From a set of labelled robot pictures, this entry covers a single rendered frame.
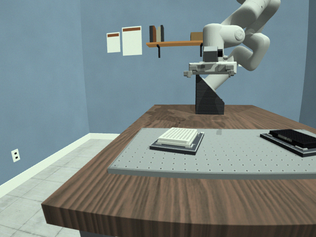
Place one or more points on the dark grey rectangular frame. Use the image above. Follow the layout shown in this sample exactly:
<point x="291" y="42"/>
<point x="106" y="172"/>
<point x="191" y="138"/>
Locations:
<point x="302" y="152"/>

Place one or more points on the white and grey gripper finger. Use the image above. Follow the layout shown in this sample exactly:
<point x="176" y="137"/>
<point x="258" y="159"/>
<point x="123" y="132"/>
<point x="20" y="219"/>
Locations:
<point x="225" y="67"/>
<point x="197" y="68"/>

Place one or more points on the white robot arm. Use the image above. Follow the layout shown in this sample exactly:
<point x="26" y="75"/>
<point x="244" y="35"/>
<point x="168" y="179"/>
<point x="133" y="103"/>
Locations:
<point x="252" y="15"/>

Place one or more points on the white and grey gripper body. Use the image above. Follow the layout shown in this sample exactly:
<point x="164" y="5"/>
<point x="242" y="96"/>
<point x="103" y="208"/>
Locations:
<point x="212" y="67"/>

